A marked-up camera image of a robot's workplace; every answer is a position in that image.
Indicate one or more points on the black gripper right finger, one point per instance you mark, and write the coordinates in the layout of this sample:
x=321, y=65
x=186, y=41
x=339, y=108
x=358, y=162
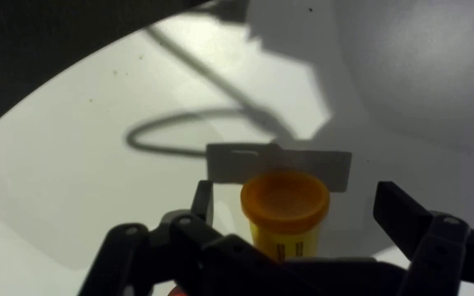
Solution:
x=439, y=246

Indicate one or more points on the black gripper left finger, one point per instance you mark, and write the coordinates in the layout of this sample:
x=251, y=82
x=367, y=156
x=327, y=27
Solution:
x=164, y=251

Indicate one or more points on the large yellow tub orange lid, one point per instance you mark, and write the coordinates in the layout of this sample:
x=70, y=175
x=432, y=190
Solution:
x=283, y=210

